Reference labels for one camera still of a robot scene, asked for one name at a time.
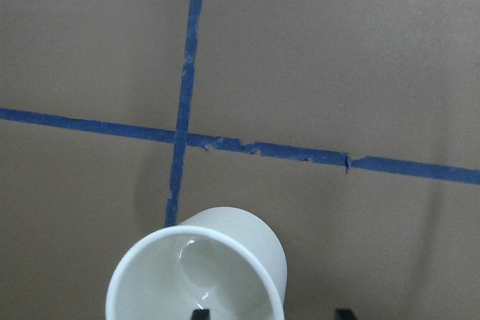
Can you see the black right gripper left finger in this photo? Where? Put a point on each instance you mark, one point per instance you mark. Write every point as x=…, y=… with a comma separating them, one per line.
x=200, y=314

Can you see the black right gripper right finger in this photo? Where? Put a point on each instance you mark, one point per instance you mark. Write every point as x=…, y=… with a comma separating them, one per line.
x=344, y=314

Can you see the white smiley face mug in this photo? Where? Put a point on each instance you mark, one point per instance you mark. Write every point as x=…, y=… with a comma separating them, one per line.
x=223, y=259

